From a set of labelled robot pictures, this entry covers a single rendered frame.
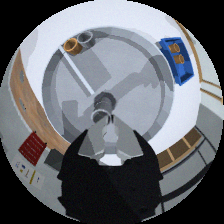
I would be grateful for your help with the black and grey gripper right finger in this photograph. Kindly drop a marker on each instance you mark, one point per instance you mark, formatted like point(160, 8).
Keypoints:
point(131, 145)

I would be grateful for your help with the blue crate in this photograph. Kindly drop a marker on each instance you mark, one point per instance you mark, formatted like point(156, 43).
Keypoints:
point(181, 71)

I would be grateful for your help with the grey round turntable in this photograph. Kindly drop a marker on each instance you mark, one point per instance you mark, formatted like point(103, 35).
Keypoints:
point(125, 67)

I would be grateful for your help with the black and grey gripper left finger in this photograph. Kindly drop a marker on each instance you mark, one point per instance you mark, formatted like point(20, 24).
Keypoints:
point(88, 145)

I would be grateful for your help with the grey metal sleeve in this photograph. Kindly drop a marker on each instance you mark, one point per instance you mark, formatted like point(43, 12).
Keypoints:
point(86, 35)
point(102, 106)
point(104, 99)

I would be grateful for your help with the bronze bushing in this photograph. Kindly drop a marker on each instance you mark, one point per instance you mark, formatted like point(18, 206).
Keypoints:
point(68, 46)
point(178, 59)
point(174, 48)

